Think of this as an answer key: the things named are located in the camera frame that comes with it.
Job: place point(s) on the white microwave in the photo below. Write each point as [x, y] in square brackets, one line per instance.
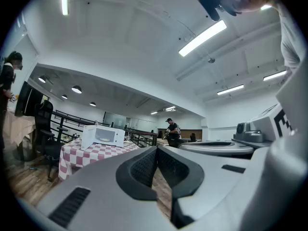
[89, 135]

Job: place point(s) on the round pendant lamp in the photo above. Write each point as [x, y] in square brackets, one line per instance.
[93, 104]
[64, 97]
[42, 80]
[76, 90]

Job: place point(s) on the round ceiling detector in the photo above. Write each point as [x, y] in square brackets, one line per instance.
[211, 60]

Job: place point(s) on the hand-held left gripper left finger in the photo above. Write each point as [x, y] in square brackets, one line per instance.
[101, 177]

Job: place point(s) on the red white checkered tablecloth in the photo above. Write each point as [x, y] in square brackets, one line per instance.
[79, 156]

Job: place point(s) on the white plate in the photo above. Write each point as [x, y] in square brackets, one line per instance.
[105, 140]

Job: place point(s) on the person's grey shirt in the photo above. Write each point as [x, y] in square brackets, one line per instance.
[290, 40]

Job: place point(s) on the beige tablecloth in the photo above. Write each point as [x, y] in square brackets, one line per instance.
[16, 126]

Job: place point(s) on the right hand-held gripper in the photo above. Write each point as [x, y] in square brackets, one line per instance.
[264, 126]

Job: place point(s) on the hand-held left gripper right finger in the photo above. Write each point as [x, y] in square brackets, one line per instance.
[216, 184]

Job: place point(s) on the black railing with wooden top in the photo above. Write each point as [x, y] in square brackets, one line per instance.
[61, 126]

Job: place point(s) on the clear water bottle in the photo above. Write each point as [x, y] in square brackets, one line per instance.
[96, 122]

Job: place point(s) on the black monitor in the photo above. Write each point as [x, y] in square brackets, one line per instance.
[26, 97]

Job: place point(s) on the black office chair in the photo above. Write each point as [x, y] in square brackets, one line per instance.
[44, 119]

